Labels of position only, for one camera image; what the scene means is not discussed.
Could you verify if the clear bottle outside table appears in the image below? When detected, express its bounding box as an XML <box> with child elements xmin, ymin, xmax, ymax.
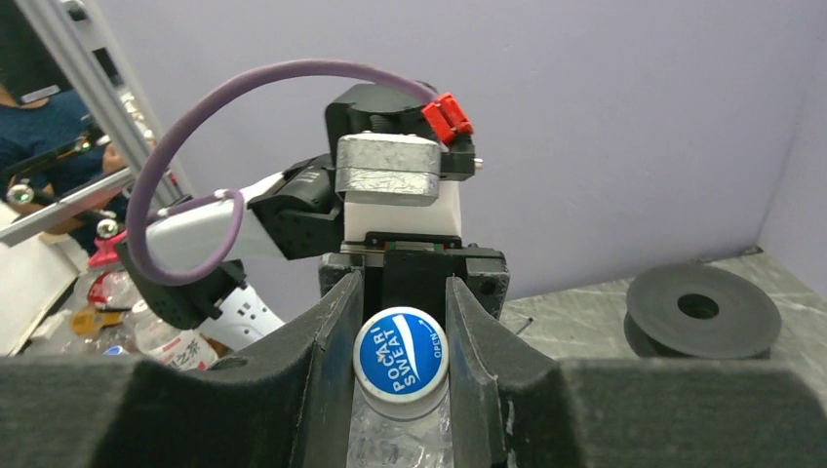
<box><xmin>125</xmin><ymin>300</ymin><xmax>217</xmax><ymax>371</ymax></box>

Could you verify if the red label bottle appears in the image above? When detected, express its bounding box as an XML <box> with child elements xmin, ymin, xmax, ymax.
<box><xmin>73</xmin><ymin>232</ymin><xmax>142</xmax><ymax>312</ymax></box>

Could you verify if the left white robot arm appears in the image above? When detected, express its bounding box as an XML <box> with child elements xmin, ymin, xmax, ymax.
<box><xmin>127</xmin><ymin>78</ymin><xmax>577</xmax><ymax>467</ymax></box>

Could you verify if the black spool disc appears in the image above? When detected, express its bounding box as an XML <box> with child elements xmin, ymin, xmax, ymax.
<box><xmin>623</xmin><ymin>263</ymin><xmax>782</xmax><ymax>360</ymax></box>

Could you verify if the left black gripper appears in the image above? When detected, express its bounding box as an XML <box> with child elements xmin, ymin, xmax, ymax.
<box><xmin>207</xmin><ymin>232</ymin><xmax>560</xmax><ymax>467</ymax></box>

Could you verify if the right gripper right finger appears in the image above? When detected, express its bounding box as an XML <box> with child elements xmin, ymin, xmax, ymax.
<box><xmin>503</xmin><ymin>358</ymin><xmax>827</xmax><ymax>468</ymax></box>

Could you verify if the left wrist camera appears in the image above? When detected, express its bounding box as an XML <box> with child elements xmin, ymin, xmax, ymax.
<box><xmin>335</xmin><ymin>133</ymin><xmax>462</xmax><ymax>243</ymax></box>

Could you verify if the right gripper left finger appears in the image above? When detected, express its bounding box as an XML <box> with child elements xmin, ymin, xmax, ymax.
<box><xmin>1</xmin><ymin>357</ymin><xmax>324</xmax><ymax>467</ymax></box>

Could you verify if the clear bottle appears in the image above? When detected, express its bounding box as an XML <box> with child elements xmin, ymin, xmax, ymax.
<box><xmin>346</xmin><ymin>389</ymin><xmax>454</xmax><ymax>468</ymax></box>

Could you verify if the person in blue shirt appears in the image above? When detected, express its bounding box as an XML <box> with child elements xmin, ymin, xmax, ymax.
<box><xmin>0</xmin><ymin>84</ymin><xmax>134</xmax><ymax>256</ymax></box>

